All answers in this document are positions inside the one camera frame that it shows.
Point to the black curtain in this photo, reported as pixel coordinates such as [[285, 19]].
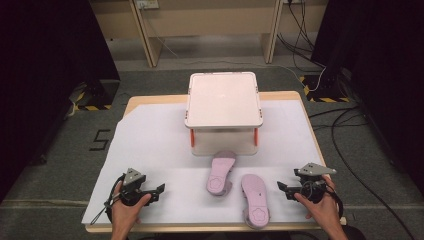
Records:
[[46, 66], [383, 66]]

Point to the pink slipper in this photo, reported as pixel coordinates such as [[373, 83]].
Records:
[[219, 175], [256, 200]]

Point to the person's right hand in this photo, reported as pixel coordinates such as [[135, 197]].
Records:
[[325, 211]]

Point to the white storage box with lid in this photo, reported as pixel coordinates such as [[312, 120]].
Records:
[[222, 100]]

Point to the wooden table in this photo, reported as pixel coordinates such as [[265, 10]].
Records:
[[156, 99]]

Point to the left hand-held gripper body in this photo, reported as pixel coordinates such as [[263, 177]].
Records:
[[132, 191]]

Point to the white table cover sheet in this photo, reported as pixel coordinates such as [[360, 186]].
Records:
[[160, 146]]

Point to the wall power outlet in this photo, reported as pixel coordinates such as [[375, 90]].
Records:
[[147, 4]]

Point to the beige desk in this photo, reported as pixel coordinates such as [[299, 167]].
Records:
[[213, 20]]

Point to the stand base with striped tape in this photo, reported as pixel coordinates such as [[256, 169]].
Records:
[[96, 95], [321, 90]]

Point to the person's left hand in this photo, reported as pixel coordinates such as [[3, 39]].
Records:
[[125, 215]]

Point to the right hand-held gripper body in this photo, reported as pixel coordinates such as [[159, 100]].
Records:
[[312, 186]]

